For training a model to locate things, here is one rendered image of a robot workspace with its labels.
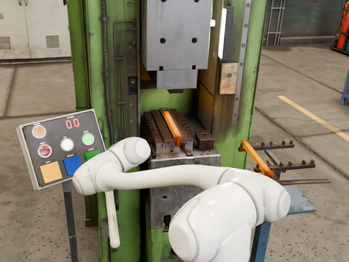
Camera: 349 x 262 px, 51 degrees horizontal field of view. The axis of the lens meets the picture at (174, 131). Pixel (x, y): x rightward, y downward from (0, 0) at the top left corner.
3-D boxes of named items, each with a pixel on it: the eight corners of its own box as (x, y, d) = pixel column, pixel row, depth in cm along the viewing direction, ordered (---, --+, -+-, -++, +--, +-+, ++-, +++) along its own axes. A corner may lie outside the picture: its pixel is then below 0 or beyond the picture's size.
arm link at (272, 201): (241, 157, 103) (208, 173, 95) (299, 172, 90) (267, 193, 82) (243, 199, 107) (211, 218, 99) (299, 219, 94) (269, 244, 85)
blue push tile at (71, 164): (83, 170, 163) (79, 154, 163) (68, 176, 159) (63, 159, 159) (82, 171, 165) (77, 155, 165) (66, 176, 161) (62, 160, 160)
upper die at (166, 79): (196, 88, 181) (197, 69, 177) (156, 90, 176) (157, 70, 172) (176, 65, 217) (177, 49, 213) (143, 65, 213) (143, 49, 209)
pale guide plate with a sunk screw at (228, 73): (235, 93, 200) (238, 63, 193) (219, 94, 199) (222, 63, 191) (233, 92, 202) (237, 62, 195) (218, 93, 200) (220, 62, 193)
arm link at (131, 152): (127, 134, 143) (100, 151, 136) (146, 129, 130) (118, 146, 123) (140, 158, 145) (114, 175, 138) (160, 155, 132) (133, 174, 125)
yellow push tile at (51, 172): (62, 177, 157) (57, 160, 158) (45, 183, 153) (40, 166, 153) (61, 177, 159) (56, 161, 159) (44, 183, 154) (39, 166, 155)
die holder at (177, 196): (214, 221, 213) (222, 154, 194) (150, 229, 205) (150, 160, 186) (189, 170, 262) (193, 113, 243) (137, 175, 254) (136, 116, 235)
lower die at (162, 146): (192, 151, 196) (193, 136, 192) (155, 154, 192) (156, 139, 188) (174, 119, 233) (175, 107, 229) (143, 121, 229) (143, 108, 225)
